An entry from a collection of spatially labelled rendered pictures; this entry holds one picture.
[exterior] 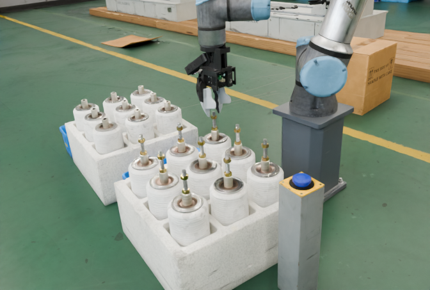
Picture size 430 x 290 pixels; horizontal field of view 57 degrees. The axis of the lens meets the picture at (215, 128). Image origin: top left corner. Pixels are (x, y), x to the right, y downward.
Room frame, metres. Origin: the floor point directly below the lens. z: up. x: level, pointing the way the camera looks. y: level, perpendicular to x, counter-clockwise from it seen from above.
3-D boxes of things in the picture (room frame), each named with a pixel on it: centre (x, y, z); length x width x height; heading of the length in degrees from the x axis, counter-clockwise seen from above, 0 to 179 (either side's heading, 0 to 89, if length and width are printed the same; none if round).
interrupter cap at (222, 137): (1.09, 0.00, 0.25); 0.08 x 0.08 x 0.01
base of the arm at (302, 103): (1.17, -0.32, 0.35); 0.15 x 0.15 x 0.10
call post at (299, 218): (0.72, -0.18, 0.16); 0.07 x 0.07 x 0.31; 32
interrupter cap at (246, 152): (0.99, -0.06, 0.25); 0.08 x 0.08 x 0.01
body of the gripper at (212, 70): (1.07, -0.01, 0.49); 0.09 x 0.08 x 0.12; 39
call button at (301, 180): (0.72, -0.18, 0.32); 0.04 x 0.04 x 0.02
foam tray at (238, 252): (0.92, 0.04, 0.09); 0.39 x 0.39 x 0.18; 32
